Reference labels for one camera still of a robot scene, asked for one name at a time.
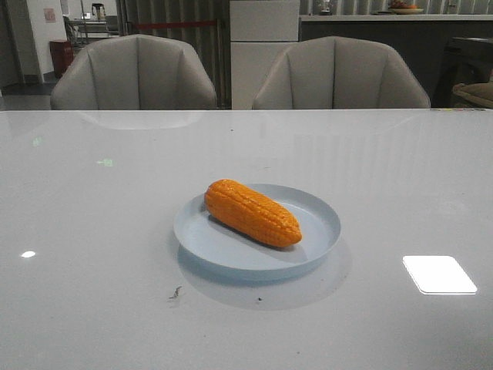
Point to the orange toy corn cob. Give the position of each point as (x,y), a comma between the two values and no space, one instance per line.
(252,213)

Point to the light blue round plate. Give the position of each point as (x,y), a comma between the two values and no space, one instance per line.
(224,251)

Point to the right beige upholstered chair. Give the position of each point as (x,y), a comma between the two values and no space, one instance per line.
(340,73)

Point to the beige upholstered chair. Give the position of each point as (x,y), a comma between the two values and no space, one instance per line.
(340,73)
(135,72)

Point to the white cabinet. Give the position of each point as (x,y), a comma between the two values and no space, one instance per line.
(259,30)

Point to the left beige upholstered chair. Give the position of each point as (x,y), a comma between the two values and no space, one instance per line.
(135,72)

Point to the red barrier belt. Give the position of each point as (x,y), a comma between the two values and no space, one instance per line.
(174,25)

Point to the red trash bin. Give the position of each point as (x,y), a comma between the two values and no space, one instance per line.
(62,56)

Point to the dark grey counter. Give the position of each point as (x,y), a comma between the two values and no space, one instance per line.
(420,39)

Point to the fruit bowl on counter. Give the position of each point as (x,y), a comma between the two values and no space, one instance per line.
(403,8)

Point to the dark armchair with cushion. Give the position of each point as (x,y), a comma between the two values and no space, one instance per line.
(464,60)

